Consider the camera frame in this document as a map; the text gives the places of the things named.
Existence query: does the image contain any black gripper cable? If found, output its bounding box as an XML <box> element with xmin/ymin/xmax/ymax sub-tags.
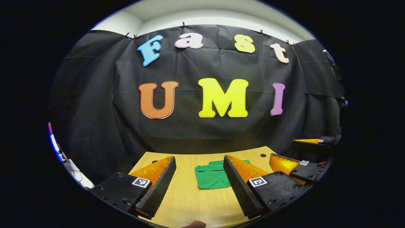
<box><xmin>323</xmin><ymin>49</ymin><xmax>345</xmax><ymax>98</ymax></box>

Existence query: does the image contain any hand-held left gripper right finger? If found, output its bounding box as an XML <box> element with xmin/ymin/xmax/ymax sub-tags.
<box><xmin>223</xmin><ymin>155</ymin><xmax>308</xmax><ymax>219</ymax></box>

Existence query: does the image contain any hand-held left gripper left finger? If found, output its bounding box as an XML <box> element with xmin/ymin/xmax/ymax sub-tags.
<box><xmin>91</xmin><ymin>156</ymin><xmax>177</xmax><ymax>220</ymax></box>

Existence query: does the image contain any green T-shirt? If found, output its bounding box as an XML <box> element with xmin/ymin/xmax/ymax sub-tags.
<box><xmin>194</xmin><ymin>159</ymin><xmax>252</xmax><ymax>190</ymax></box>

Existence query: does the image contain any black backdrop cloth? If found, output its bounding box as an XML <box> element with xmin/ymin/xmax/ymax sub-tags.
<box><xmin>48</xmin><ymin>24</ymin><xmax>348</xmax><ymax>186</ymax></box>

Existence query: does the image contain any white side desk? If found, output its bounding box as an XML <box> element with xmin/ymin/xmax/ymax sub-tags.
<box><xmin>65</xmin><ymin>160</ymin><xmax>95</xmax><ymax>189</ymax></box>

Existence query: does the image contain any bright monitor screen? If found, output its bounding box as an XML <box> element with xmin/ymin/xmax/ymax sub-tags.
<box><xmin>48</xmin><ymin>122</ymin><xmax>64</xmax><ymax>159</ymax></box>

